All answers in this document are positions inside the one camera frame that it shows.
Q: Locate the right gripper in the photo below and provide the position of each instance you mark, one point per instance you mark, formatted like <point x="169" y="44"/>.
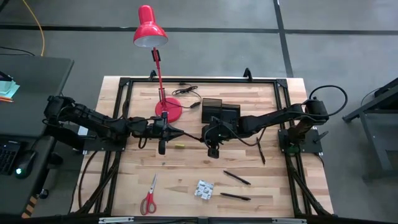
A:
<point x="214" y="133"/>

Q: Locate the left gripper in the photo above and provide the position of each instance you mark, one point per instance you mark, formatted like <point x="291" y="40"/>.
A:
<point x="157" y="129"/>

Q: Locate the small yellow eraser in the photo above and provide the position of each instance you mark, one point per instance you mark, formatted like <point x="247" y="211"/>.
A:
<point x="179" y="146"/>

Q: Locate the white patterned packet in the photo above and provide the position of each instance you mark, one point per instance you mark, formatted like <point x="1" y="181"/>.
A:
<point x="204" y="189"/>

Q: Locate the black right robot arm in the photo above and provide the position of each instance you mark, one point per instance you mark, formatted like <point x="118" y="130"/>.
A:
<point x="273" y="118"/>

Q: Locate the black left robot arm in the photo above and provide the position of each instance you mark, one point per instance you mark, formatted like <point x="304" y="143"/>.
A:
<point x="93" y="119"/>

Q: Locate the black mesh desk organizer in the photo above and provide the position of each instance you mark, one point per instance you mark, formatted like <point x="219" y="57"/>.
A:
<point x="211" y="107"/>

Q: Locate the small white box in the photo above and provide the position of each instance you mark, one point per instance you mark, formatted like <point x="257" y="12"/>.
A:
<point x="82" y="131"/>

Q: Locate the red desk lamp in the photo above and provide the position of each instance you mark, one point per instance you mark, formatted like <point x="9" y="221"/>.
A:
<point x="150" y="31"/>

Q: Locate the black clamp lever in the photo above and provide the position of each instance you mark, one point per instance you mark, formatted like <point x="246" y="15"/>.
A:
<point x="321" y="137"/>

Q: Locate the black caster wheel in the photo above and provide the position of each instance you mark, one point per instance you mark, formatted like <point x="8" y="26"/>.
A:
<point x="43" y="194"/>

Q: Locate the black raised desk surface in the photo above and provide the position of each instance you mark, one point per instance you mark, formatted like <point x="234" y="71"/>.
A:
<point x="31" y="87"/>

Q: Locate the black computer mouse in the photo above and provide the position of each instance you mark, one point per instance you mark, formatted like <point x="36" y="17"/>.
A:
<point x="25" y="163"/>

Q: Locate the black metal side table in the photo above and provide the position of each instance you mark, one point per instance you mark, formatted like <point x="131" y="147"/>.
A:
<point x="376" y="143"/>

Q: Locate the black keyboard desk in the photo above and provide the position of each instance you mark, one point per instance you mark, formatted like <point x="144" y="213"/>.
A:
<point x="18" y="193"/>

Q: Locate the black keyboard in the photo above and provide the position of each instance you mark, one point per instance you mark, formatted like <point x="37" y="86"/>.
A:
<point x="7" y="157"/>

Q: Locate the orange pencil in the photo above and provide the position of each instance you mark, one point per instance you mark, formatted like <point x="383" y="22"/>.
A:
<point x="6" y="99"/>

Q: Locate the teal paper stack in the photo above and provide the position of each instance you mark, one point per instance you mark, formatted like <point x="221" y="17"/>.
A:
<point x="7" y="88"/>

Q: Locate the black object on desk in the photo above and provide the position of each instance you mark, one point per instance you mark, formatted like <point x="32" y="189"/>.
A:
<point x="4" y="76"/>

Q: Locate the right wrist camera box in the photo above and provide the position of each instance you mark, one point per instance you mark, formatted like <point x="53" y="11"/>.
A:
<point x="213" y="153"/>

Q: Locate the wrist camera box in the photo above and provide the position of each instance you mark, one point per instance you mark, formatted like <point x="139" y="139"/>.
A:
<point x="213" y="153"/>
<point x="162" y="147"/>

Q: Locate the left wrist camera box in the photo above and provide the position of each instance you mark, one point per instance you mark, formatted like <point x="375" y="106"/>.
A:
<point x="162" y="147"/>

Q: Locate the black aluminium table frame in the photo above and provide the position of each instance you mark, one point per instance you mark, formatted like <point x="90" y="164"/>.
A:
<point x="202" y="80"/>

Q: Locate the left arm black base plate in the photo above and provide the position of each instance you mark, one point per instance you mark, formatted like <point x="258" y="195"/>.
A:
<point x="102" y="145"/>

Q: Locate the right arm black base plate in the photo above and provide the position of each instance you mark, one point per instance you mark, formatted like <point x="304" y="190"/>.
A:
<point x="311" y="146"/>

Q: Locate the silver metal bracket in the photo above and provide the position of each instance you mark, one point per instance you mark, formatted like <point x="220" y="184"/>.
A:
<point x="289" y="220"/>
<point x="115" y="220"/>

